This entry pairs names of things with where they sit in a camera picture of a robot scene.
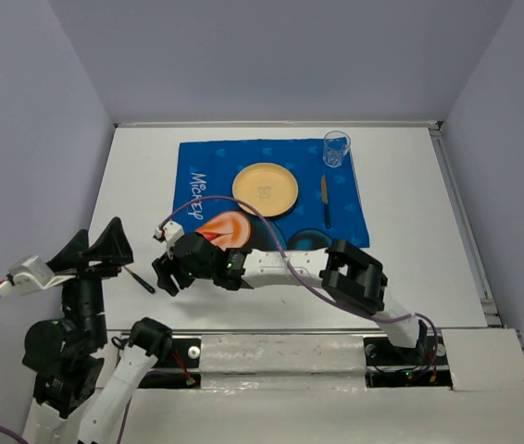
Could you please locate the blue Mickey placemat cloth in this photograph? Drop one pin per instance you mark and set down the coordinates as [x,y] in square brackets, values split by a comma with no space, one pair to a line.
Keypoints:
[205,204]

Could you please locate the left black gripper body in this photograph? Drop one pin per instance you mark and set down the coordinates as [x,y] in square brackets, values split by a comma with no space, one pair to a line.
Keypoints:
[85,293]

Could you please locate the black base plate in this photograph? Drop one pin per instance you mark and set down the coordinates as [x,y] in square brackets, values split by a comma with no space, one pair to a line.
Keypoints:
[388,367]
[179,369]

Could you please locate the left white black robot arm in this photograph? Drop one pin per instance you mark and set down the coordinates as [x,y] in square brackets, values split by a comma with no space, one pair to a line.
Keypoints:
[61,352]

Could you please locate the clear plastic cup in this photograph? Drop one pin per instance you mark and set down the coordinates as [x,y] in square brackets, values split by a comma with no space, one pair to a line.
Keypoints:
[336,146]

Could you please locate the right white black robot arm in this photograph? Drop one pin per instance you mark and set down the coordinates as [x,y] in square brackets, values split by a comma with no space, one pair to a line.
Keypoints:
[342,273]

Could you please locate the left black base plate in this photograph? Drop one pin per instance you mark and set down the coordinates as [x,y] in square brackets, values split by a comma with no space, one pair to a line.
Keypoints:
[179,369]

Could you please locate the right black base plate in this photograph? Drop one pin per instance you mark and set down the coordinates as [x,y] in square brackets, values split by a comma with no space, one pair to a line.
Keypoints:
[388,367]

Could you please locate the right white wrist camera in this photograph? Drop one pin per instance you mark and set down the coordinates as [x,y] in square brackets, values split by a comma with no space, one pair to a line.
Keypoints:
[169,231]

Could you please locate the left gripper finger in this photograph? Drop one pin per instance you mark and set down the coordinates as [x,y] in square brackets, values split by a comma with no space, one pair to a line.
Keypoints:
[71,260]
[112,250]

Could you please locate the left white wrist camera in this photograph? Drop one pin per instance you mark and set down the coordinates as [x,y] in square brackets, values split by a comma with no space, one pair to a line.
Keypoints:
[30,275]

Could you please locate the yellow round plate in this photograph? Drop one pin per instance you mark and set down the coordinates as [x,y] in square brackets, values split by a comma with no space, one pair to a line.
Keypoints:
[270,188]

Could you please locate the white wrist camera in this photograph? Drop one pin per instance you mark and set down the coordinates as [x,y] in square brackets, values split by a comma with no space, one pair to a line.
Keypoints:
[30,275]
[169,231]

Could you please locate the gold fork green handle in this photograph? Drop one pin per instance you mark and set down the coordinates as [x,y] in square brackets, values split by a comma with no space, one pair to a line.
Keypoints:
[142,282]

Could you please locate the gold knife green handle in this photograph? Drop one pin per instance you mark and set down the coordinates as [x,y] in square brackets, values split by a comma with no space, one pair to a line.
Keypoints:
[325,200]

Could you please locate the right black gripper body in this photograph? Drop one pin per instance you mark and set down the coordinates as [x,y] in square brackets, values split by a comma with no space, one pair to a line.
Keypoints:
[186,274]

